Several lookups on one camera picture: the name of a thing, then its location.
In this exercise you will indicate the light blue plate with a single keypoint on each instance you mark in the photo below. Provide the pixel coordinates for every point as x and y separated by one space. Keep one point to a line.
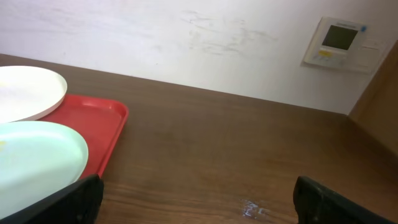
38 158

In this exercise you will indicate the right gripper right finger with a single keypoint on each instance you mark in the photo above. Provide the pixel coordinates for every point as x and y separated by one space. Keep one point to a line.
316 204

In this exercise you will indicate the white wall control panel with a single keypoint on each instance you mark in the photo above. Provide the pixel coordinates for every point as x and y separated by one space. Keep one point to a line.
343 45

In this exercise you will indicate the wooden side panel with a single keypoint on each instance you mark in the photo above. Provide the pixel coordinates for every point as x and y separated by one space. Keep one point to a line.
376 110

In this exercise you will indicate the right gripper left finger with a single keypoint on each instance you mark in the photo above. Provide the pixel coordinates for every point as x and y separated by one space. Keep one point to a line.
78 203

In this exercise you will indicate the red plastic serving tray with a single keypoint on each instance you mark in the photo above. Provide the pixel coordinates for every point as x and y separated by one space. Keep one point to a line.
100 121

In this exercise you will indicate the white round plate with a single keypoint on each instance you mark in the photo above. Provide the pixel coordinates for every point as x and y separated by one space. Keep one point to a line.
30 93

